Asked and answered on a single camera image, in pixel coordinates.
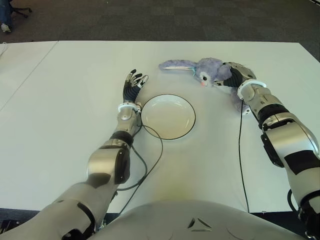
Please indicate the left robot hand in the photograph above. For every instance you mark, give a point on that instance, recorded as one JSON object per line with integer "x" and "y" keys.
{"x": 128, "y": 91}

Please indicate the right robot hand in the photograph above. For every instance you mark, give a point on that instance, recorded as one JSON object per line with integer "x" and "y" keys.
{"x": 236, "y": 78}

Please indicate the purple plush bunny doll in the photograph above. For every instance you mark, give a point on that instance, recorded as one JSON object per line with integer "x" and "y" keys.
{"x": 210, "y": 68}

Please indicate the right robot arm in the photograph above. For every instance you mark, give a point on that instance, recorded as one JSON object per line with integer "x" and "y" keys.
{"x": 282, "y": 140}

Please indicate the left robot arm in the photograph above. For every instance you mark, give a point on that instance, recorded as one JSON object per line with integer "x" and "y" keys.
{"x": 105, "y": 162}

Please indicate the white plate black rim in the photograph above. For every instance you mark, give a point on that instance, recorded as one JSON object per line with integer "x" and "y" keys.
{"x": 168, "y": 116}

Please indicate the grey robot torso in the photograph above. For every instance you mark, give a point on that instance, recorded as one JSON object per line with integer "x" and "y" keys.
{"x": 162, "y": 220}

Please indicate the black office chair base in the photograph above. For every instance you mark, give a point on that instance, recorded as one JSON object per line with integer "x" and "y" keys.
{"x": 22, "y": 10}

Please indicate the person leg in jeans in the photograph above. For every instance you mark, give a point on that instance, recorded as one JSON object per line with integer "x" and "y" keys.
{"x": 5, "y": 15}

